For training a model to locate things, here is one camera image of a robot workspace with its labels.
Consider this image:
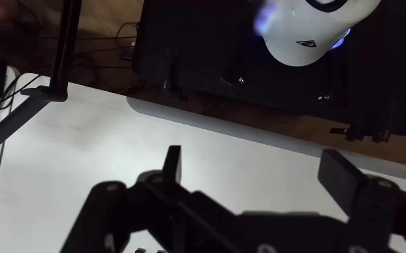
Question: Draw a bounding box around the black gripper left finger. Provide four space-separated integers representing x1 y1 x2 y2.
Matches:
60 144 240 253

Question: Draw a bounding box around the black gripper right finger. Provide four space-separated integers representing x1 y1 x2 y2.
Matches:
317 149 406 253

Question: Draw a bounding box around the black camera stand pole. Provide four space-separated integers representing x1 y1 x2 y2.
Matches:
0 0 82 144

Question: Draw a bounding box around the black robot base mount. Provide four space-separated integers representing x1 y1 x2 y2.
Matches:
133 0 406 142

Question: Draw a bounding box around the black floor cable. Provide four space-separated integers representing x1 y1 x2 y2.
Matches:
115 21 140 61

